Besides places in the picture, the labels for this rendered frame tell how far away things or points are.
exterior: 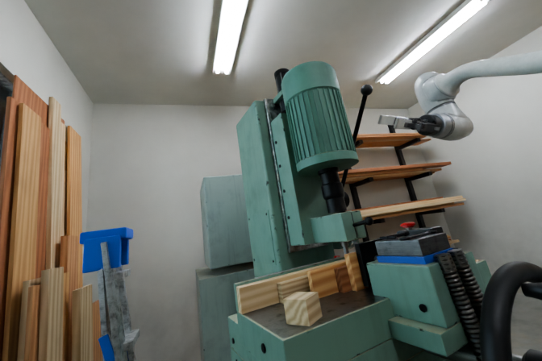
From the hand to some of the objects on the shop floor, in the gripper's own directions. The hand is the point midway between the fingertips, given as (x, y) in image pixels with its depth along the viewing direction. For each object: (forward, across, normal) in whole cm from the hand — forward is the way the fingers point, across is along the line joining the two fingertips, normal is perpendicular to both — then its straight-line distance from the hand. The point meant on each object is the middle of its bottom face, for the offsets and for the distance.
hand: (393, 122), depth 80 cm
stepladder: (+79, -18, -155) cm, 175 cm away
